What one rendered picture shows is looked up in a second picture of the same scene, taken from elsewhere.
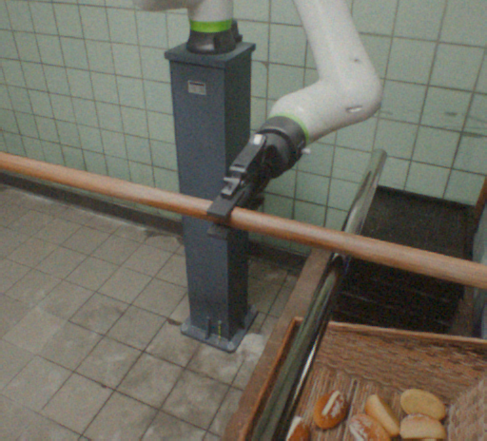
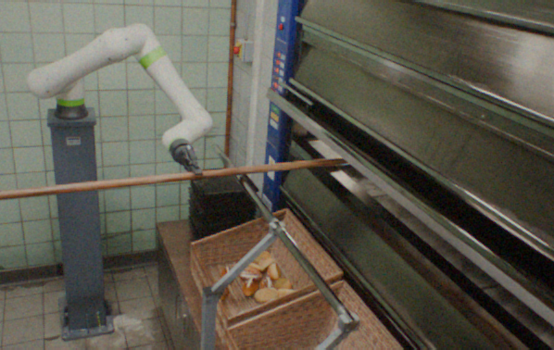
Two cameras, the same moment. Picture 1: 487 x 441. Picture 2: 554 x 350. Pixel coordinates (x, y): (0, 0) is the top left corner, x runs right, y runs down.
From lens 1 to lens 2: 151 cm
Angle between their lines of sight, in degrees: 43
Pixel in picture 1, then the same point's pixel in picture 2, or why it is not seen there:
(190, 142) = (69, 178)
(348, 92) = (203, 122)
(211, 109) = (85, 153)
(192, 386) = not seen: outside the picture
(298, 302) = (173, 250)
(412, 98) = (173, 122)
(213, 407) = not seen: outside the picture
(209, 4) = (77, 89)
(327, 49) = (188, 106)
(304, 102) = (183, 131)
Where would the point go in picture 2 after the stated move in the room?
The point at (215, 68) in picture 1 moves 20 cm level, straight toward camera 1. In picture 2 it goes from (87, 127) to (112, 140)
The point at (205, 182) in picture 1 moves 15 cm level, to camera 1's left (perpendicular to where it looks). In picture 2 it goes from (81, 204) to (51, 213)
